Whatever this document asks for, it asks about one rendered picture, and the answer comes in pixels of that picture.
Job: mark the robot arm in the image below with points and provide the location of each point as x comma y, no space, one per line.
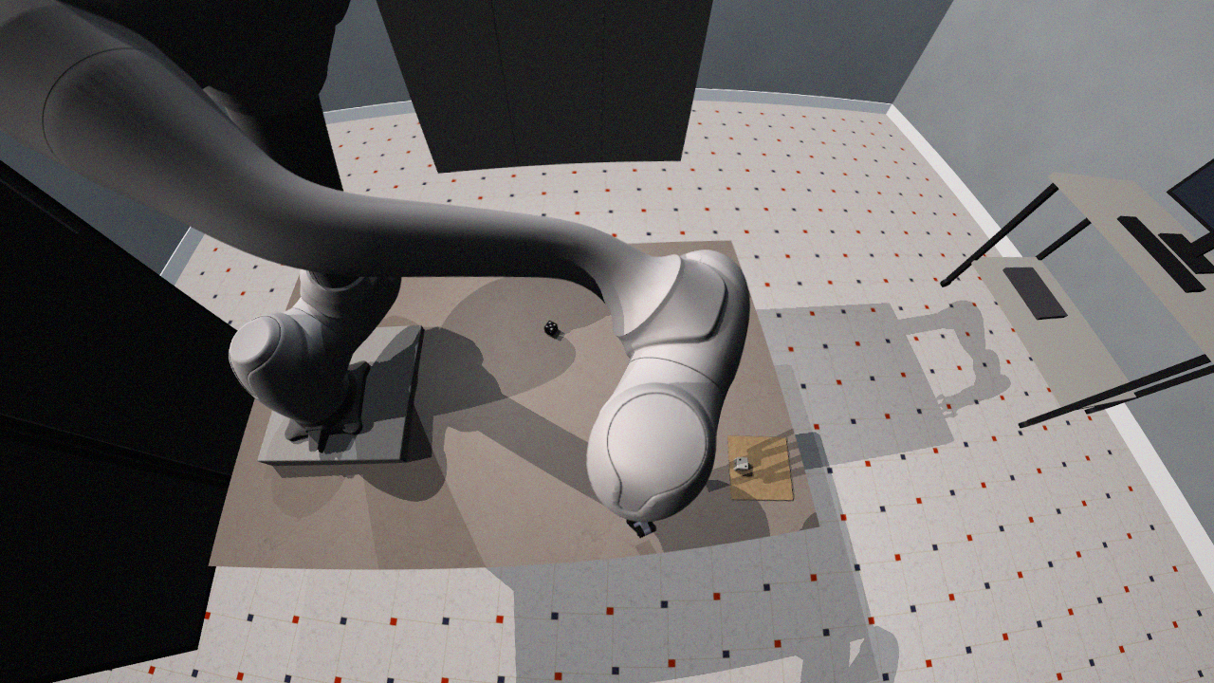
97,86

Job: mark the tan mat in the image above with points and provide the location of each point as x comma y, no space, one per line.
768,475

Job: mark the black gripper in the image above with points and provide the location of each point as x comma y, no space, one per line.
642,529

